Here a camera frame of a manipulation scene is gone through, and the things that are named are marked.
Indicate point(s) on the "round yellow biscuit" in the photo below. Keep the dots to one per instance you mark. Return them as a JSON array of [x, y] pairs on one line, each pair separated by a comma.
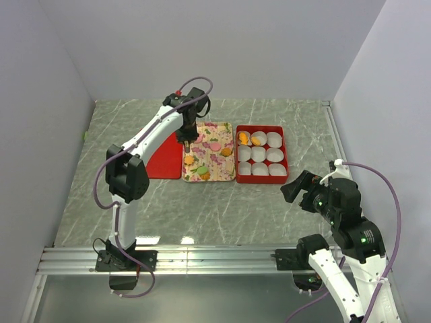
[[256, 141]]

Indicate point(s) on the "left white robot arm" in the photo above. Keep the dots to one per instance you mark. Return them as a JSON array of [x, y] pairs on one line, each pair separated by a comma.
[[126, 174]]

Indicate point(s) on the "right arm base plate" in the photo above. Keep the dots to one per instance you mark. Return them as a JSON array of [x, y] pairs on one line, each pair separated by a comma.
[[287, 260]]

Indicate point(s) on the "orange fish cookie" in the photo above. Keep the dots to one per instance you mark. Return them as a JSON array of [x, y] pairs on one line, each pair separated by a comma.
[[243, 138]]

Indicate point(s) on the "white paper cup top left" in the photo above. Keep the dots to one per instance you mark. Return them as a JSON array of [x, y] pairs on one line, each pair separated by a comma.
[[249, 141]]

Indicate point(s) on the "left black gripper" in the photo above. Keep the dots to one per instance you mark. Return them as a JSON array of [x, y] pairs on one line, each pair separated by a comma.
[[190, 136]]

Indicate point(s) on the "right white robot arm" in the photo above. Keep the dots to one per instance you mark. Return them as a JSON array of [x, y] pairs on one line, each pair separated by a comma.
[[358, 282]]

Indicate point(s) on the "white paper cup middle right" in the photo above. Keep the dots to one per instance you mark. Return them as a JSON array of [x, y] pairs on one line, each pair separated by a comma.
[[274, 155]]

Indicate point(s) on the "red box lid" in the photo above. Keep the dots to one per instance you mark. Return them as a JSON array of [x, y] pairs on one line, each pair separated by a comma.
[[166, 162]]

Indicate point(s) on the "pink macaron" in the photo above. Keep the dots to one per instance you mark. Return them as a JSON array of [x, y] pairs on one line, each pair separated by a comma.
[[198, 140], [215, 146]]

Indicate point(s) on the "aluminium rail right side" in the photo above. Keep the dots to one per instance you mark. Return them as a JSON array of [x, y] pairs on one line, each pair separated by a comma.
[[326, 105]]

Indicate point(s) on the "white paper cup centre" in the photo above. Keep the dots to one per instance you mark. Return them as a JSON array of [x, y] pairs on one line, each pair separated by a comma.
[[258, 154]]

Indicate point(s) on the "red cookie box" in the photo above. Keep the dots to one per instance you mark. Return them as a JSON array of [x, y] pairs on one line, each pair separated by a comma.
[[261, 179]]

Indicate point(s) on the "white paper cup top right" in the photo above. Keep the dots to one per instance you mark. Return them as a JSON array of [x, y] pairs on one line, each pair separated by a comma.
[[274, 140]]

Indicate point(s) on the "white paper cup bottom middle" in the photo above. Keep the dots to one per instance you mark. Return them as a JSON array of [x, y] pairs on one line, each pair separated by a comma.
[[259, 169]]

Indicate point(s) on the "white paper cup top middle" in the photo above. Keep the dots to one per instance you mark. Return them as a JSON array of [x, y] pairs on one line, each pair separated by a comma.
[[261, 135]]

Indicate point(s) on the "aluminium rail front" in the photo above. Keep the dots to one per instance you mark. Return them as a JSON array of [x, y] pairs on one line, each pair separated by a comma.
[[172, 260]]

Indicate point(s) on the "white paper cup middle left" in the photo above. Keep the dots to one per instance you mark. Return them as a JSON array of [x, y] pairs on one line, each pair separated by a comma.
[[244, 153]]

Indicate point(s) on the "floral tray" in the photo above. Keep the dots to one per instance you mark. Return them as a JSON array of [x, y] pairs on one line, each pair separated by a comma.
[[221, 168]]

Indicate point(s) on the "orange flower cookie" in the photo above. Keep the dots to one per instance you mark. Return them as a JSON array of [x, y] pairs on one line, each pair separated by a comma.
[[189, 160]]

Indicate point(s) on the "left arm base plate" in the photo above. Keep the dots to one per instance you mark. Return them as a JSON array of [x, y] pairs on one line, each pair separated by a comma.
[[118, 262]]

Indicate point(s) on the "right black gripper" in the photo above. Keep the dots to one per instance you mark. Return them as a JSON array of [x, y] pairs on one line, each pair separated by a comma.
[[289, 190]]

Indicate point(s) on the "orange swirl cookie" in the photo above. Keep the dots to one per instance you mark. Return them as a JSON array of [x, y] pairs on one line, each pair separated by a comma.
[[226, 152]]

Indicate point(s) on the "white paper cup bottom left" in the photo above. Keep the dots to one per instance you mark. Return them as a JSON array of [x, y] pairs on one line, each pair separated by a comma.
[[244, 169]]

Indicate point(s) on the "aluminium rail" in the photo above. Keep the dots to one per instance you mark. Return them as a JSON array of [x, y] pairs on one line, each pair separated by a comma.
[[172, 260], [326, 105]]

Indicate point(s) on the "green macaron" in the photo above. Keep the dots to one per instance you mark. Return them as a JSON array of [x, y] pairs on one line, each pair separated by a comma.
[[202, 170]]

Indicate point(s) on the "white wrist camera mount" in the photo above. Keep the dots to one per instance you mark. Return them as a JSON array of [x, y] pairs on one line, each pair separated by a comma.
[[337, 170]]

